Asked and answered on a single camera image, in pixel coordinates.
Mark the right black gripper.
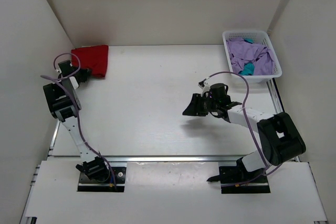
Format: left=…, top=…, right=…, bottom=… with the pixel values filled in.
left=184, top=94, right=220, bottom=117

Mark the red t shirt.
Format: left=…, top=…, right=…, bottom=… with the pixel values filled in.
left=71, top=45, right=109, bottom=79

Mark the purple t shirt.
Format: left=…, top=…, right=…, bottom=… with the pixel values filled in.
left=226, top=37, right=275, bottom=76

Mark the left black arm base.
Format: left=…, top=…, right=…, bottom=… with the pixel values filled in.
left=76, top=164, right=127, bottom=193

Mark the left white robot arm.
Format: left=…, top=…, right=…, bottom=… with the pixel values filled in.
left=43, top=60, right=111, bottom=183

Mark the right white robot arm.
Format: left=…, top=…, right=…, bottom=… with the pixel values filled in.
left=182, top=83, right=306, bottom=182

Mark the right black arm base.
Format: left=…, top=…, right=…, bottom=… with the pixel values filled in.
left=207, top=158, right=271, bottom=194

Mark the teal t shirt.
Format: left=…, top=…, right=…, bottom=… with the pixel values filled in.
left=239, top=62, right=255, bottom=76

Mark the white plastic basket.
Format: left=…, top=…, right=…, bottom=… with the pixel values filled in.
left=222, top=30, right=282, bottom=83

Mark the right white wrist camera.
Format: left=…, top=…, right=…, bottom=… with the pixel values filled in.
left=198, top=78, right=210, bottom=96

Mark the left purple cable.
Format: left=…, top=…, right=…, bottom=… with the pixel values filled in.
left=40, top=52, right=116, bottom=187

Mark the purple cable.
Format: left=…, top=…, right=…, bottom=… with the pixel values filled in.
left=40, top=52, right=116, bottom=187
left=201, top=71, right=286, bottom=187

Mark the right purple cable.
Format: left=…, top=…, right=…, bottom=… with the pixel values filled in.
left=201, top=71, right=286, bottom=187

